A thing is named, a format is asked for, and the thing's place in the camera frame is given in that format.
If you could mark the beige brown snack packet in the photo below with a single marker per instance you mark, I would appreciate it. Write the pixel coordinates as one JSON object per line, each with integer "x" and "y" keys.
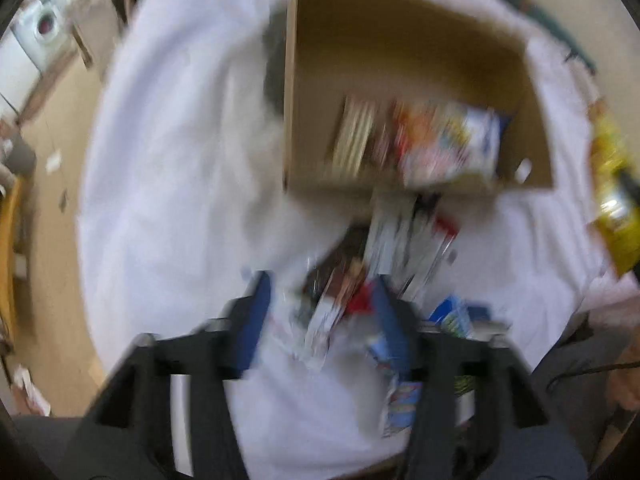
{"x": 327, "y": 315}

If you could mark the brown cardboard box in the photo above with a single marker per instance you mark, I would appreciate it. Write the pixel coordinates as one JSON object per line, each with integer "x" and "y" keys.
{"x": 350, "y": 50}

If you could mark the yellow wooden chair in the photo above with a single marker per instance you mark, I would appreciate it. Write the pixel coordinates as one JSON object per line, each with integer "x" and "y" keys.
{"x": 10, "y": 260}

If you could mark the person's right leg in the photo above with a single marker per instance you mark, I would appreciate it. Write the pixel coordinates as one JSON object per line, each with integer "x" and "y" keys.
{"x": 575, "y": 360}

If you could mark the green mat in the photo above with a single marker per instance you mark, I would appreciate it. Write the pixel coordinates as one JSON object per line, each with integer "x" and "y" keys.
{"x": 535, "y": 15}

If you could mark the white bed sheet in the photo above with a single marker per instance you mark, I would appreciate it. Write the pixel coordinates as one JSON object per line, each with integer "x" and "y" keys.
{"x": 175, "y": 185}

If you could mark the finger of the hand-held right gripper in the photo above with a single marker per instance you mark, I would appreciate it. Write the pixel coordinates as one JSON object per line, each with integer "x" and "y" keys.
{"x": 629, "y": 181}

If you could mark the white paper scrap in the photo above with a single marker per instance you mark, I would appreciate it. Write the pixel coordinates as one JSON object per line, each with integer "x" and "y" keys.
{"x": 52, "y": 162}

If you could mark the beige striped snack packet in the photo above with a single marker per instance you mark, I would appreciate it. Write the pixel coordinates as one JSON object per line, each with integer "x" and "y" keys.
{"x": 355, "y": 135}

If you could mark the brown floor mat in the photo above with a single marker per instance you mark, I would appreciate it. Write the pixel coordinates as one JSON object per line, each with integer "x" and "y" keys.
{"x": 55, "y": 85}

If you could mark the person's right forearm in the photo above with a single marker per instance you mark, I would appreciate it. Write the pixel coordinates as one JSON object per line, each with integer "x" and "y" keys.
{"x": 626, "y": 380}

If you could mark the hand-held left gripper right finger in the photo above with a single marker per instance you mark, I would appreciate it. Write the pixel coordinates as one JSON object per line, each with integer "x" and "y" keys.
{"x": 395, "y": 320}

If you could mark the snack packets inside box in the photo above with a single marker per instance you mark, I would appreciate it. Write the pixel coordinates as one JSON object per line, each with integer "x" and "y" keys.
{"x": 450, "y": 145}

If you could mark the white washing machine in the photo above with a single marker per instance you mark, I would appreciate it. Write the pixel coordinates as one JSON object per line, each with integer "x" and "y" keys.
{"x": 42, "y": 25}

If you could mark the dark brown snack packet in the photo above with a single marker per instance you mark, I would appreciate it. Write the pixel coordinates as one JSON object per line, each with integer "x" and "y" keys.
{"x": 337, "y": 255}

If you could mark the grey cloth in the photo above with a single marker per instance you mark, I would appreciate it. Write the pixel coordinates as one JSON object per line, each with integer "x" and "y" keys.
{"x": 274, "y": 60}

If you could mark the red white snack bar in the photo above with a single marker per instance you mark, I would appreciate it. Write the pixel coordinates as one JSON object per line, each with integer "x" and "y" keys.
{"x": 410, "y": 240}

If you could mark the grey trash bin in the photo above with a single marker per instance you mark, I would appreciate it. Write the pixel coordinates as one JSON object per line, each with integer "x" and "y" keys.
{"x": 17, "y": 155}

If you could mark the yellow snack packet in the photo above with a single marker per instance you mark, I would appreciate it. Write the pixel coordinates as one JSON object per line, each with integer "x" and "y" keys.
{"x": 610, "y": 175}

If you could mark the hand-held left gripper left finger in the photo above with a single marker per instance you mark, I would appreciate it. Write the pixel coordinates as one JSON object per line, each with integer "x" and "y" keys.
{"x": 255, "y": 320}

